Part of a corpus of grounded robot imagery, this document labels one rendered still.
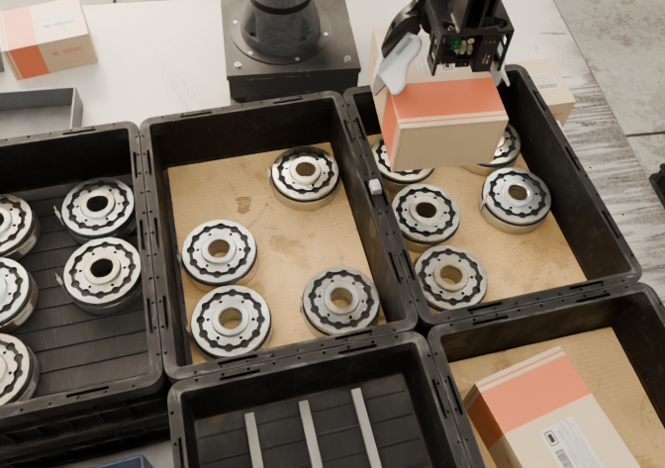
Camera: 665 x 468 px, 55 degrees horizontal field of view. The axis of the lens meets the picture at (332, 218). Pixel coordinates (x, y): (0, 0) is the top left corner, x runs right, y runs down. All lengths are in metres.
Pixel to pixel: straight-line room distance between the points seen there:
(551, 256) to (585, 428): 0.28
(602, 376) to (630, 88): 1.80
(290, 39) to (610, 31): 1.83
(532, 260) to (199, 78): 0.75
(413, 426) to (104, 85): 0.90
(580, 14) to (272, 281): 2.18
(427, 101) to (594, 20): 2.17
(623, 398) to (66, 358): 0.72
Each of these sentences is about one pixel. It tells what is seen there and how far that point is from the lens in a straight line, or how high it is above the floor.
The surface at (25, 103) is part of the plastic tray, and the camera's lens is 1.35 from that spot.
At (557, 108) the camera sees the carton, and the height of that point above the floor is 0.76.
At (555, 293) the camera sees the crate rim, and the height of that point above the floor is 0.93.
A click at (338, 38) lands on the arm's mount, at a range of 1.26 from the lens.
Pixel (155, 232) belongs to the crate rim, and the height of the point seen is 0.93.
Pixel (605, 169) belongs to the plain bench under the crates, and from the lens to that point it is 1.30.
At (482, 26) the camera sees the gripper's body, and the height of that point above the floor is 1.24.
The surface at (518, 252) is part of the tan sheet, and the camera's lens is 0.97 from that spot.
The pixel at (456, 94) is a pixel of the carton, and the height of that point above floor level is 1.12.
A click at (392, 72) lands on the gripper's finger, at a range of 0.69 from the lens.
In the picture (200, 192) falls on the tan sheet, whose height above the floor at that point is 0.83.
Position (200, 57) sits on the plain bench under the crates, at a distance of 1.38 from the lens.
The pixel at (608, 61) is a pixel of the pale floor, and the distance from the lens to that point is 2.68.
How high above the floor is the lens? 1.62
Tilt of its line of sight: 56 degrees down
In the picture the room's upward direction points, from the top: 4 degrees clockwise
